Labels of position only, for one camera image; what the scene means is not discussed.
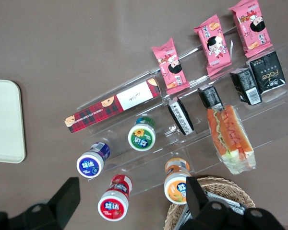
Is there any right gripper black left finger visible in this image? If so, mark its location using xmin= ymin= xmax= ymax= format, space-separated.
xmin=0 ymin=176 xmax=81 ymax=230

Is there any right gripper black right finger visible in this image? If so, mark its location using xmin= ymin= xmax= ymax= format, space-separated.
xmin=186 ymin=176 xmax=286 ymax=230

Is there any ham lettuce sandwich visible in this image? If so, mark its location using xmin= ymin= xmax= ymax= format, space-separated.
xmin=207 ymin=104 xmax=257 ymax=175

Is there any cream rectangular tray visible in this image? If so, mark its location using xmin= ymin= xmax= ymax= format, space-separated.
xmin=0 ymin=79 xmax=26 ymax=164

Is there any orange gum bottle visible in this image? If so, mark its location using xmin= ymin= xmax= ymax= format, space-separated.
xmin=164 ymin=157 xmax=192 ymax=205

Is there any oval wicker basket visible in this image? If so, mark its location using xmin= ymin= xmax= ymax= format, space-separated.
xmin=163 ymin=176 xmax=256 ymax=230

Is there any blue gum bottle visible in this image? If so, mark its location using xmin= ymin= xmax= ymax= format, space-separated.
xmin=76 ymin=141 xmax=111 ymax=178

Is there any clear acrylic stepped shelf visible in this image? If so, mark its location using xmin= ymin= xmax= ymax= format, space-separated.
xmin=75 ymin=26 xmax=288 ymax=195

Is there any red gum bottle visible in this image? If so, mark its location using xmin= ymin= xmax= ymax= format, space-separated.
xmin=97 ymin=174 xmax=133 ymax=221

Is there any green gum bottle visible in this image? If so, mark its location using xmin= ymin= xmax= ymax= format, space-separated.
xmin=128 ymin=114 xmax=157 ymax=151

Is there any black white-label snack pack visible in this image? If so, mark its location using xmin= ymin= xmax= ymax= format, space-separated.
xmin=167 ymin=97 xmax=195 ymax=136

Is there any red plaid cookie box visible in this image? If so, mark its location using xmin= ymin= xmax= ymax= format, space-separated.
xmin=64 ymin=78 xmax=162 ymax=134

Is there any pink cartoon snack packet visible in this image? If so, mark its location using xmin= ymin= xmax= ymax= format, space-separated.
xmin=193 ymin=14 xmax=232 ymax=77
xmin=228 ymin=0 xmax=274 ymax=58
xmin=151 ymin=37 xmax=190 ymax=95

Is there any black Face snack pack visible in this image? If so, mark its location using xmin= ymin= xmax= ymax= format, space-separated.
xmin=249 ymin=51 xmax=287 ymax=94

